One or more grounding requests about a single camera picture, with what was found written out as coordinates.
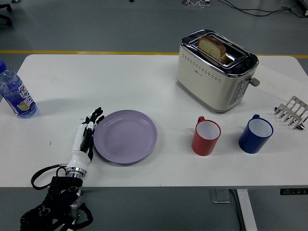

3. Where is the silver metal toast rack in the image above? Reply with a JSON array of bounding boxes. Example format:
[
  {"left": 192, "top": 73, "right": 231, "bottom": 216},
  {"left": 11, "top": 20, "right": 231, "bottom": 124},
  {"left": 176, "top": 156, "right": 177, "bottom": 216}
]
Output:
[{"left": 273, "top": 95, "right": 308, "bottom": 131}]

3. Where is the clear blue-label drink bottle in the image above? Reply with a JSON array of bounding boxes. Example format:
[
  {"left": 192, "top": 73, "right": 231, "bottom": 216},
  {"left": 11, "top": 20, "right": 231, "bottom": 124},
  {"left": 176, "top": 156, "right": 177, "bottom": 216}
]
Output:
[{"left": 0, "top": 60, "right": 38, "bottom": 119}]

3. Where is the blue enamel mug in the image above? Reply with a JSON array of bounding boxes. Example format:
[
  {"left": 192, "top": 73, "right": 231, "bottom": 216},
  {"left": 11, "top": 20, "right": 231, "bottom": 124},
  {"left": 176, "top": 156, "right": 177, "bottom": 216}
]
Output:
[{"left": 238, "top": 114, "right": 274, "bottom": 154}]

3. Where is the white paper sheet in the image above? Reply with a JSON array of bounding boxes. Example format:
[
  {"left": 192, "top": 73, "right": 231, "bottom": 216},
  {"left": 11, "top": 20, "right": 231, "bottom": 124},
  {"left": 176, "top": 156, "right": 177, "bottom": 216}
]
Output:
[{"left": 254, "top": 64, "right": 304, "bottom": 101}]

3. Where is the black table control panel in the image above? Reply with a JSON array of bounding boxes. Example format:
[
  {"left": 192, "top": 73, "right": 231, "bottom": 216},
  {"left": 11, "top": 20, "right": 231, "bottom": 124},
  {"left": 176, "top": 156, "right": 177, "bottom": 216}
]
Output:
[{"left": 280, "top": 188, "right": 308, "bottom": 196}]

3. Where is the black floor cable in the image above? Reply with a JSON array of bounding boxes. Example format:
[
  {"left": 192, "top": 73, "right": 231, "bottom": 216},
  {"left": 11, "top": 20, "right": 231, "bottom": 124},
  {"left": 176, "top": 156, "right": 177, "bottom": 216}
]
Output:
[{"left": 218, "top": 0, "right": 308, "bottom": 18}]

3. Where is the cream chrome toaster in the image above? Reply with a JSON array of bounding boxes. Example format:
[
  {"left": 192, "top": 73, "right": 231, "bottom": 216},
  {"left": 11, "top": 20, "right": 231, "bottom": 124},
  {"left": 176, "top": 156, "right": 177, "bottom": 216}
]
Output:
[{"left": 175, "top": 29, "right": 261, "bottom": 115}]

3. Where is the red enamel mug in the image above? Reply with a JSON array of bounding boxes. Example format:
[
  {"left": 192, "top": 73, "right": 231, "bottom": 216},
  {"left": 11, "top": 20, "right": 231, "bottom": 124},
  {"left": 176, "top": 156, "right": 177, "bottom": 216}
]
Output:
[{"left": 191, "top": 116, "right": 221, "bottom": 156}]

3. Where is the grey power cable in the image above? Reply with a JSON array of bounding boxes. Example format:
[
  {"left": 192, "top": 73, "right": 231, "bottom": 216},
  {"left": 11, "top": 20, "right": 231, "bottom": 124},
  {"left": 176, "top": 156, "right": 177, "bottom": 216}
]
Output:
[{"left": 228, "top": 189, "right": 244, "bottom": 231}]

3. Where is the white stand base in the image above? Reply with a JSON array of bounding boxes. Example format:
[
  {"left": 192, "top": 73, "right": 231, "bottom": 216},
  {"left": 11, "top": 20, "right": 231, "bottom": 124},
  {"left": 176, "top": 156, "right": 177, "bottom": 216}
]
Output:
[{"left": 181, "top": 0, "right": 211, "bottom": 7}]

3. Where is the grey floor outlet box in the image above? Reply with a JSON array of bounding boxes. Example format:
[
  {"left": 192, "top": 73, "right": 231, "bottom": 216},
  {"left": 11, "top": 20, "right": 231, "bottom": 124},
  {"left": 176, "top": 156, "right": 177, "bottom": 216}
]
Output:
[{"left": 209, "top": 189, "right": 232, "bottom": 204}]

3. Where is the black office chair base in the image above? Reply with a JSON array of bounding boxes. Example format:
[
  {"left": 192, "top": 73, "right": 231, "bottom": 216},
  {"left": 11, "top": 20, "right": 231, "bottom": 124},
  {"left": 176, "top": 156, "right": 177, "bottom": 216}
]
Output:
[{"left": 0, "top": 4, "right": 13, "bottom": 27}]

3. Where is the brown bread slice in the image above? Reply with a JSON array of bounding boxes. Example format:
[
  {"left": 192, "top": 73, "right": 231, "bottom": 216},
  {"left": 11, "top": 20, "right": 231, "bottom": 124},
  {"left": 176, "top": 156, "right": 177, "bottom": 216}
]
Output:
[{"left": 197, "top": 36, "right": 227, "bottom": 64}]

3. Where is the purple round plate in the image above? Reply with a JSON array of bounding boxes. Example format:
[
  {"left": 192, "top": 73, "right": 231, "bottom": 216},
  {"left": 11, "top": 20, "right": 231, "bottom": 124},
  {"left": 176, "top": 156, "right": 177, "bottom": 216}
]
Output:
[{"left": 93, "top": 109, "right": 158, "bottom": 165}]

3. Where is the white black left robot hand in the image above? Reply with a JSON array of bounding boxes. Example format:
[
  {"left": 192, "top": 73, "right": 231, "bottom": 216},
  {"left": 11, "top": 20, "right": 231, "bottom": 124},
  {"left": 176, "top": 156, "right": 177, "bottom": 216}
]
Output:
[{"left": 66, "top": 107, "right": 105, "bottom": 171}]

